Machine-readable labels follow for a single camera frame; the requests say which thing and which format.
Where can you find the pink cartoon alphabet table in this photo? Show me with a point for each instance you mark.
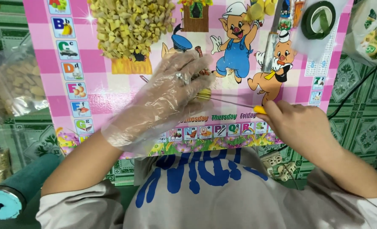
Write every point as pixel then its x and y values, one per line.
pixel 96 79

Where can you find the pile of diced yellow pieces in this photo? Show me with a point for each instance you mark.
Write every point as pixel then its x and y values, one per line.
pixel 128 25

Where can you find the plastic bag with green-yellow packets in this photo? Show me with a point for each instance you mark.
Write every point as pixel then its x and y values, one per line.
pixel 371 31

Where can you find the green tape roll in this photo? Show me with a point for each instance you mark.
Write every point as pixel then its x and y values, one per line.
pixel 318 19

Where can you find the person's left hand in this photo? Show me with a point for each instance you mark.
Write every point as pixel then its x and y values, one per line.
pixel 156 101

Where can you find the person's right fingers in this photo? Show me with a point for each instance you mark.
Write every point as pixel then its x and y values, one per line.
pixel 272 113

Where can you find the white power strip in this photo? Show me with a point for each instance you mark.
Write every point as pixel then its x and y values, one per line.
pixel 271 159

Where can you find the teal cylinder with blue cap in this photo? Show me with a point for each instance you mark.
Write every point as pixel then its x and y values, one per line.
pixel 13 190

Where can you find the person's right hand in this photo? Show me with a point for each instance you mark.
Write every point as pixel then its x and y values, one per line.
pixel 298 125

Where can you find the grey shirt with blue print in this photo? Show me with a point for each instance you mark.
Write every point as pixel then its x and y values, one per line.
pixel 226 197

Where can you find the yellow fruit piece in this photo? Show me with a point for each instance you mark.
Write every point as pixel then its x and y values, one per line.
pixel 205 94

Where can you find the heap of yellow slices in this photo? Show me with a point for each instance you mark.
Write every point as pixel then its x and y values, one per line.
pixel 260 9

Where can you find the clear bag of dried slices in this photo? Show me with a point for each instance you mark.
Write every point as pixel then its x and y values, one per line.
pixel 13 82

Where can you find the large metal knife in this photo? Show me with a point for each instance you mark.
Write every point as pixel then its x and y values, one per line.
pixel 270 51

